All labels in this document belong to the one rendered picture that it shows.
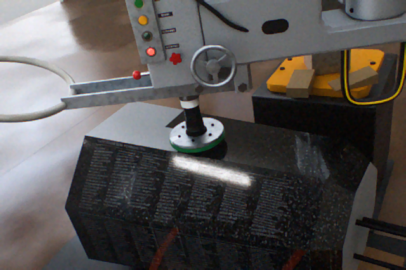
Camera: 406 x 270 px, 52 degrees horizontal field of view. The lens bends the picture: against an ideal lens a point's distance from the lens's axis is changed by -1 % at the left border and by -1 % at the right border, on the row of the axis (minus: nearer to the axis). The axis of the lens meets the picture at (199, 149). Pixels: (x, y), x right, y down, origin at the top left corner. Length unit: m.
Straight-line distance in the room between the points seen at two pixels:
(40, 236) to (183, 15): 1.91
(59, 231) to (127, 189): 1.14
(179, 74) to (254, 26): 0.29
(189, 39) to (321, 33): 0.41
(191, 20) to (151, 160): 0.62
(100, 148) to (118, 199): 0.25
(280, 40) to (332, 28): 0.17
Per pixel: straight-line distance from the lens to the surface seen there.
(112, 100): 1.56
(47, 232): 2.88
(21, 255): 2.82
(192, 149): 1.57
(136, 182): 1.74
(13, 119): 1.53
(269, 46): 1.40
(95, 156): 1.91
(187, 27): 1.37
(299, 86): 1.99
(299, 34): 1.40
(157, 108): 2.02
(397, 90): 1.67
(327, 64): 2.19
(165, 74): 1.43
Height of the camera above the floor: 1.72
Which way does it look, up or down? 33 degrees down
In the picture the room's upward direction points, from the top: 12 degrees counter-clockwise
